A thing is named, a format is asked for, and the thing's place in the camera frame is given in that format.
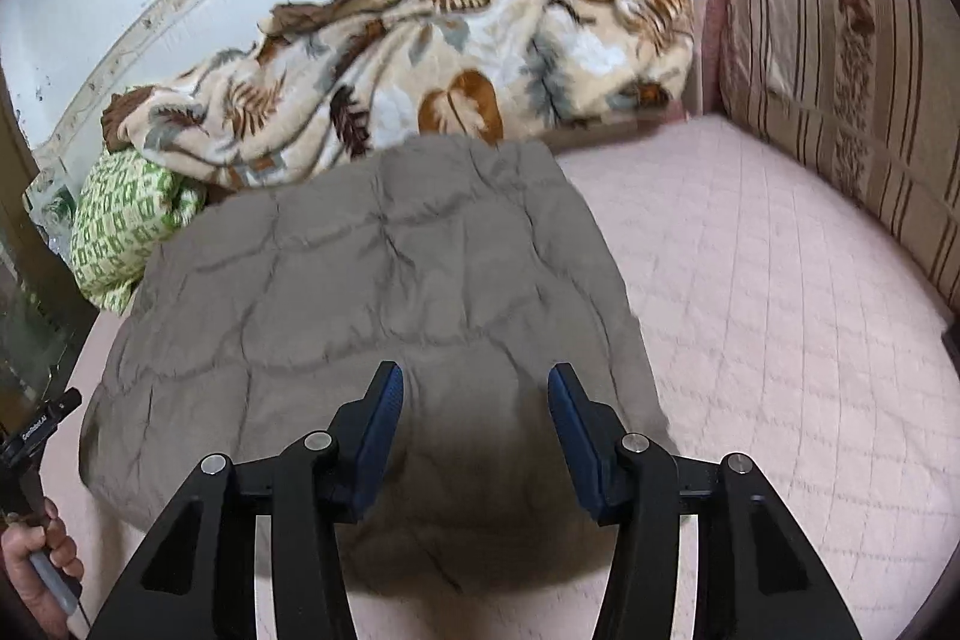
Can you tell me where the leaf print fleece blanket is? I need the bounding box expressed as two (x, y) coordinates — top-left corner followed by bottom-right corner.
(100, 0), (696, 193)

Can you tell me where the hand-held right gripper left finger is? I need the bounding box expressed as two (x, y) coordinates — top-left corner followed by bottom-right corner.
(90, 361), (406, 640)

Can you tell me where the wooden glass cabinet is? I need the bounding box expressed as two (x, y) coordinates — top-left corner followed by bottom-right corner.
(0, 74), (97, 435)

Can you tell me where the person's left hand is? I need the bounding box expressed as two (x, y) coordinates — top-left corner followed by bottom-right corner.
(0, 496), (86, 638)

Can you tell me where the grey padded jacket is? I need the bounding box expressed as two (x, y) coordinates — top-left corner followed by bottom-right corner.
(78, 133), (674, 600)

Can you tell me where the striped beige cushion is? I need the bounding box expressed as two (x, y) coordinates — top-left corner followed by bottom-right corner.
(718, 0), (960, 332)

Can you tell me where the pink quilted bed sheet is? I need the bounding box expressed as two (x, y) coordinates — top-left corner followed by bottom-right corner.
(34, 111), (955, 640)

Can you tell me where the green patterned pillow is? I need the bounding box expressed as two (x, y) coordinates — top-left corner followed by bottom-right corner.
(70, 148), (209, 316)

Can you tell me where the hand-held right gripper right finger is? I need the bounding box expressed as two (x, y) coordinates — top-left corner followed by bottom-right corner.
(547, 362), (863, 640)

